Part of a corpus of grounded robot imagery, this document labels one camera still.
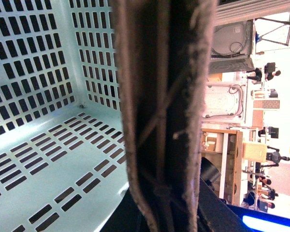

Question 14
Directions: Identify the light teal plastic basket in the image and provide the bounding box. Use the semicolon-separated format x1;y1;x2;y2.
0;0;128;232

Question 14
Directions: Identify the brown basket handle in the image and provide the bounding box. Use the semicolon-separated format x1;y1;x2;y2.
111;0;218;232

